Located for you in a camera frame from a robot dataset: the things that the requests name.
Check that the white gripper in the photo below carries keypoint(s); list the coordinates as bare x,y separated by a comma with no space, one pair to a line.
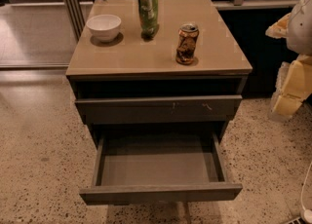
300,28

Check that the orange soda can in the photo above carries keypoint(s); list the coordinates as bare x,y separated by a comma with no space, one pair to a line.
188,35

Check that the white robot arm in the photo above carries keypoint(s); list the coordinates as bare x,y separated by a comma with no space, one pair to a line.
299,36

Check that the closed grey top drawer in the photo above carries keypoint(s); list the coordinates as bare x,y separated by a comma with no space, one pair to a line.
171,109

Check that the grey drawer cabinet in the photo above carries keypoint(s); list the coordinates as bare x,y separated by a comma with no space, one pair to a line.
130,67

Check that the open grey middle drawer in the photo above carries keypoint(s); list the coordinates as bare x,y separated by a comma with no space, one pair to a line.
159,168

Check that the green chip bag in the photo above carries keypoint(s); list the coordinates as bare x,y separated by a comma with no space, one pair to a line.
148,15

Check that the white ceramic bowl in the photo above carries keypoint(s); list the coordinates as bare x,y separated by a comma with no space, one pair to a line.
104,27

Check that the metal door frame post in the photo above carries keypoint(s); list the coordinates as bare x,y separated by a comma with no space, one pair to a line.
75,16

